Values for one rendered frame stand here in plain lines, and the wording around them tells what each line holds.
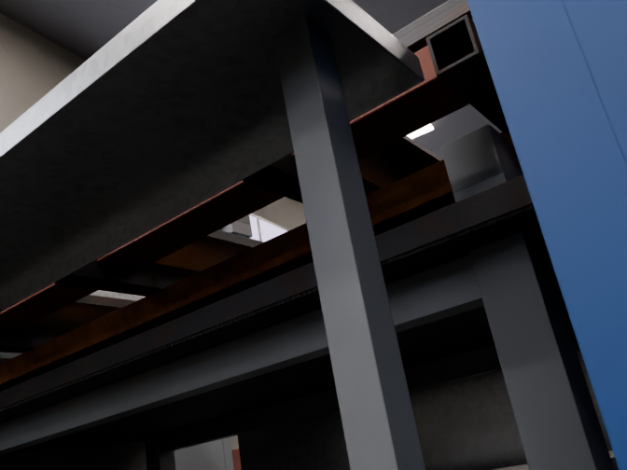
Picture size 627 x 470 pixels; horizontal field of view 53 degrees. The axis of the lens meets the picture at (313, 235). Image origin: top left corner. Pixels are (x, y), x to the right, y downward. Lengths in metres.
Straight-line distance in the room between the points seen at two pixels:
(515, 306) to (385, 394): 0.23
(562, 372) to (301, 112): 0.34
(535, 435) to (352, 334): 0.24
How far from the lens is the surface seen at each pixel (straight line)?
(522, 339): 0.66
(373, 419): 0.48
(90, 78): 0.63
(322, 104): 0.56
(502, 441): 1.51
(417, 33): 0.81
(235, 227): 1.40
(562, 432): 0.65
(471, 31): 0.71
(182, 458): 2.28
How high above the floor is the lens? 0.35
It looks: 21 degrees up
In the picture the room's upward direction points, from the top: 10 degrees counter-clockwise
